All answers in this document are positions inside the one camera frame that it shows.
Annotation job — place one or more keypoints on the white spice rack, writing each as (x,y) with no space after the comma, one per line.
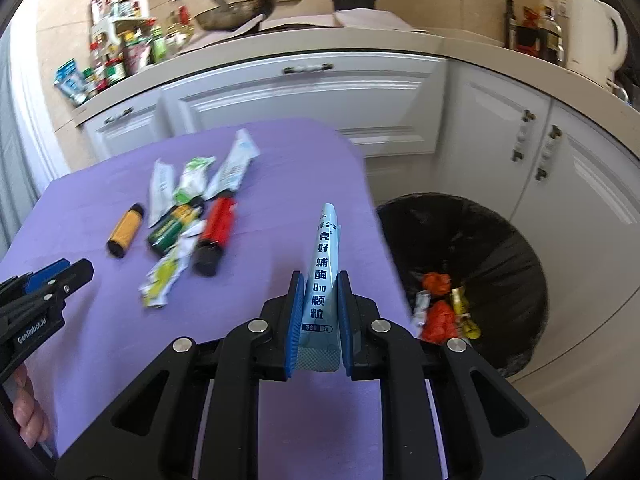
(130,24)

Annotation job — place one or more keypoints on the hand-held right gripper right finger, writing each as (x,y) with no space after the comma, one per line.
(345,320)

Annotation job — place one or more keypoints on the purple tablecloth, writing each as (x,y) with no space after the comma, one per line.
(275,170)

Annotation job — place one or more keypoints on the short white sachet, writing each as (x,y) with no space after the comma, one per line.
(161,190)

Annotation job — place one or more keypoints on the white electric kettle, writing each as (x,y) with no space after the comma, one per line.
(592,40)

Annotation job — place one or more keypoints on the wide white drawer front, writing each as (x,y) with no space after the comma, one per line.
(300,110)

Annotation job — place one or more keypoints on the black cast iron pot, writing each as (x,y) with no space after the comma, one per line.
(352,0)

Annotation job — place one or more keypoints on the red black cylinder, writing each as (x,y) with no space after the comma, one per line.
(215,230)

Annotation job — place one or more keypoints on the light blue sachet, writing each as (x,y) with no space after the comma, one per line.
(322,270)

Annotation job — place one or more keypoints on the long white sachet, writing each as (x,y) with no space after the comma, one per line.
(232,162)

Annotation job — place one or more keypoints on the small orange wrapper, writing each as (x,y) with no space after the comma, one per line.
(436,284)

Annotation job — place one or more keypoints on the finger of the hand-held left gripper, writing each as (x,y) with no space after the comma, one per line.
(47,275)
(77,275)

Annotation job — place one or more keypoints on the person's left hand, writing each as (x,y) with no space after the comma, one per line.
(30,405)

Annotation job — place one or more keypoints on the small white cabinet front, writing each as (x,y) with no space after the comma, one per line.
(125,137)

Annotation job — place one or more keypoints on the blue packets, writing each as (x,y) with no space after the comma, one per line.
(70,82)

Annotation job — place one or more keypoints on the green black cylinder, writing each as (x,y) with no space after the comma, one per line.
(172,225)

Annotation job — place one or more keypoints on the narrow white cabinet door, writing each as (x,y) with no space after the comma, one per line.
(480,130)

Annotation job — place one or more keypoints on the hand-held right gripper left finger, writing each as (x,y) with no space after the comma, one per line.
(295,320)

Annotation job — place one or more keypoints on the yellow sachet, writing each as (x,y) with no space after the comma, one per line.
(462,310)

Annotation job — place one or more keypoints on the group of condiment bottles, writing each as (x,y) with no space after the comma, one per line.
(135,52)

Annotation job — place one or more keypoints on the bin with black liner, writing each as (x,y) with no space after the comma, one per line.
(500,270)

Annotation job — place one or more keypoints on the dark oil bottle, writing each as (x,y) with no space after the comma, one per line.
(510,27)

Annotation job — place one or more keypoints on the yellow-green white sachet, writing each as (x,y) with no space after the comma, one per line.
(167,272)

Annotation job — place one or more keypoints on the white door frame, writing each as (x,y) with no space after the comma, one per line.
(25,135)

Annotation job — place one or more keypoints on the steel wok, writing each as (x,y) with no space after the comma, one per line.
(235,12)

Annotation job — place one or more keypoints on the soy sauce bottle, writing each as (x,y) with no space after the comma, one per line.
(550,35)

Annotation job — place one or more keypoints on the orange plastic bag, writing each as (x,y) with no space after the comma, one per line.
(440,322)

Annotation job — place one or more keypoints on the paper towel roll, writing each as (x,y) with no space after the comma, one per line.
(139,2)

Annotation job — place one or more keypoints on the white stove cloth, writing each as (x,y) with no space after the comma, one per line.
(375,20)
(210,37)

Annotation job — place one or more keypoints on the green white sachet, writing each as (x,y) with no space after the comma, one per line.
(192,177)

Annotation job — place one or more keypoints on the broad white cabinet door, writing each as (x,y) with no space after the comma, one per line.
(600,185)

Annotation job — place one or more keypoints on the red packet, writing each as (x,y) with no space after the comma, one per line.
(527,35)

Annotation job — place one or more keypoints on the yellow black cylinder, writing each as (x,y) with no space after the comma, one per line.
(125,230)

